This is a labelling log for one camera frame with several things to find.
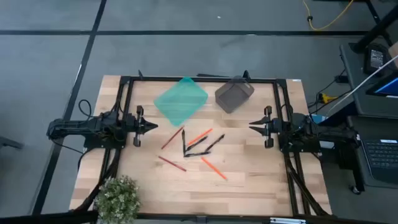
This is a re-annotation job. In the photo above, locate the black power adapter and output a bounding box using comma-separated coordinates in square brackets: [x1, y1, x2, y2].
[363, 43, 390, 76]

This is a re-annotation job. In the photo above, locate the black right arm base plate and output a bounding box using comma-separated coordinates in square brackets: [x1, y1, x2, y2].
[277, 127, 322, 154]

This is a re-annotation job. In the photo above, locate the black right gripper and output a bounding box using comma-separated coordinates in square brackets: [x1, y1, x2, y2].
[248, 105, 282, 149]

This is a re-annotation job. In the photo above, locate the dark red pencil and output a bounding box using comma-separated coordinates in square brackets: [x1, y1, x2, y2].
[160, 125, 185, 150]
[157, 156, 187, 172]

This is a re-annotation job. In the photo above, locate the grey chair base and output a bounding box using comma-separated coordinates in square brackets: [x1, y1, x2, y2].
[0, 136, 24, 151]

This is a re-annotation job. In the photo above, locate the black stand leg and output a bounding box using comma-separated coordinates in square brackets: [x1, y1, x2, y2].
[350, 0, 398, 54]

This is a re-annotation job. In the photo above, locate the black cable bundle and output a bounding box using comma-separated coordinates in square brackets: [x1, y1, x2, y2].
[74, 148, 123, 216]
[284, 152, 331, 217]

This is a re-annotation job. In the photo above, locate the black aluminium table frame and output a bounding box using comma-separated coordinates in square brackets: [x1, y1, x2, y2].
[74, 70, 331, 224]

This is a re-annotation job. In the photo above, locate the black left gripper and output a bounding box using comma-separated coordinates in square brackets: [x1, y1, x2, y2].
[126, 105, 159, 148]

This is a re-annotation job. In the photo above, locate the small green artificial plant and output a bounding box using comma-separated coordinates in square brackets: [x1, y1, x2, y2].
[93, 175, 142, 224]

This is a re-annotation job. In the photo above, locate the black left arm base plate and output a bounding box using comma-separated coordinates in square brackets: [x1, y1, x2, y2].
[83, 124, 127, 150]

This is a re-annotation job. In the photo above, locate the teal translucent plastic bin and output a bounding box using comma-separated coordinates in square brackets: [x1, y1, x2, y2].
[154, 77, 209, 128]

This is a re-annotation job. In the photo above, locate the black laptop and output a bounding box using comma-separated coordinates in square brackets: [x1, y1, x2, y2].
[360, 138, 398, 185]

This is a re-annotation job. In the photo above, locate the grey translucent plastic bin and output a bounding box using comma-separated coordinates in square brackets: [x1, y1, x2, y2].
[214, 76, 255, 114]

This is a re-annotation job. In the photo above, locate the yellow floor cable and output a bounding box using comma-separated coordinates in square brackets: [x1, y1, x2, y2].
[302, 0, 355, 32]

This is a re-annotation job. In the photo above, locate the white cable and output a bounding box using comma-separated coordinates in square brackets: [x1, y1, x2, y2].
[326, 55, 398, 116]

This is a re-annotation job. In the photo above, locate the orange pencil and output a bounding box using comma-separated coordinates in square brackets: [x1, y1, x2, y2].
[185, 128, 214, 146]
[200, 156, 228, 181]

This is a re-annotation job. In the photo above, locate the silver metal clamp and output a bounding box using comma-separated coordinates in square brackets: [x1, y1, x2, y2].
[269, 217, 307, 224]

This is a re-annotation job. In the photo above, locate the monitor with blue screen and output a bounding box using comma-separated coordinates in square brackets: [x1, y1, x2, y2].
[366, 70, 398, 99]

